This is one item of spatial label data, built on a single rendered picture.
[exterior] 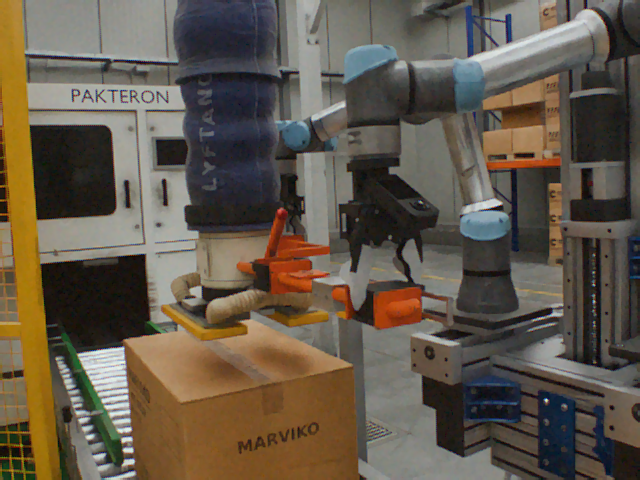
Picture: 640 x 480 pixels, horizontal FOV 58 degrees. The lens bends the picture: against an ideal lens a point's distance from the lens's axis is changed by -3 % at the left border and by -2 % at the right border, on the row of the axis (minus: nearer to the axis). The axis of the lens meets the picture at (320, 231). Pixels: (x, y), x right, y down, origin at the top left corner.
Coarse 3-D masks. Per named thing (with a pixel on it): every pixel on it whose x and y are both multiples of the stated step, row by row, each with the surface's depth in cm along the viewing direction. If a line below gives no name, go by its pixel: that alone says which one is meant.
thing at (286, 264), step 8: (280, 256) 119; (288, 256) 119; (256, 264) 113; (264, 264) 117; (272, 264) 109; (280, 264) 110; (288, 264) 111; (296, 264) 112; (304, 264) 113; (256, 272) 116; (264, 272) 110; (272, 272) 109; (288, 272) 111; (256, 280) 114; (264, 280) 113; (272, 280) 110; (256, 288) 115; (264, 288) 111; (272, 288) 110; (280, 288) 110
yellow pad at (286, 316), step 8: (280, 312) 132; (288, 312) 130; (296, 312) 129; (304, 312) 130; (312, 312) 130; (320, 312) 131; (280, 320) 129; (288, 320) 126; (296, 320) 126; (304, 320) 127; (312, 320) 128; (320, 320) 129; (328, 320) 130
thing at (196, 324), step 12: (168, 312) 139; (180, 312) 135; (192, 312) 133; (204, 312) 126; (180, 324) 130; (192, 324) 124; (204, 324) 121; (216, 324) 121; (228, 324) 122; (240, 324) 122; (204, 336) 117; (216, 336) 118; (228, 336) 119
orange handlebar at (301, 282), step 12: (288, 240) 171; (288, 252) 147; (300, 252) 148; (312, 252) 150; (324, 252) 151; (240, 264) 127; (288, 276) 106; (300, 276) 102; (312, 276) 103; (324, 276) 104; (288, 288) 106; (300, 288) 102; (336, 288) 92; (336, 300) 91; (408, 300) 80; (396, 312) 79; (408, 312) 79
